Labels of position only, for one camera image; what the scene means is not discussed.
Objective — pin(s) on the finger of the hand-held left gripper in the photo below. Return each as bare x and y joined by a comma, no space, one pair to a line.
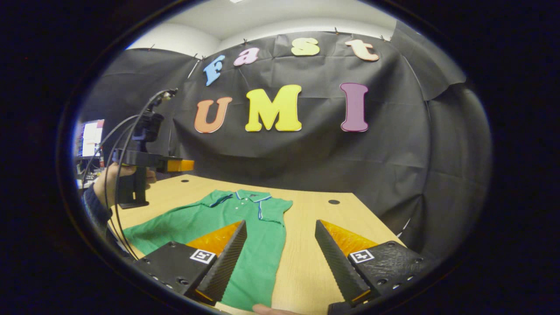
179,165

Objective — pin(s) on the white side desk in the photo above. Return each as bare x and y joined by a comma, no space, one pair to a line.
89,179

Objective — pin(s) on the black backdrop cloth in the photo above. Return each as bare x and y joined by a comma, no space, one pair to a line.
306,162

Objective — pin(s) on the computer monitor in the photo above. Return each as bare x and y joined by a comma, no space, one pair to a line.
89,138

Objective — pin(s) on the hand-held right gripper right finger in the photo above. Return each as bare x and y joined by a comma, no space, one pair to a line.
337,262

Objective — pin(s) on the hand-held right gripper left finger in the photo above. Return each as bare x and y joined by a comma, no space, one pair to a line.
225,262

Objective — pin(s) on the green T-shirt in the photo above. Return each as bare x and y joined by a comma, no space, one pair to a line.
253,232

